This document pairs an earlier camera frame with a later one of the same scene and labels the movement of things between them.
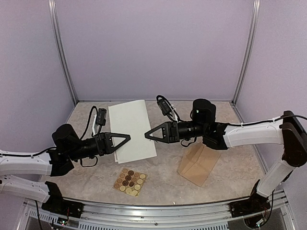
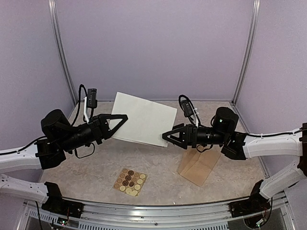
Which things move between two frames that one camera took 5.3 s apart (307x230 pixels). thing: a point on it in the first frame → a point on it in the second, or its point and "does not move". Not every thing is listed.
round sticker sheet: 130,181 does not move
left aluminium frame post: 53,19 does not move
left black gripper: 103,141 → 100,127
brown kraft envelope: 198,162 does not move
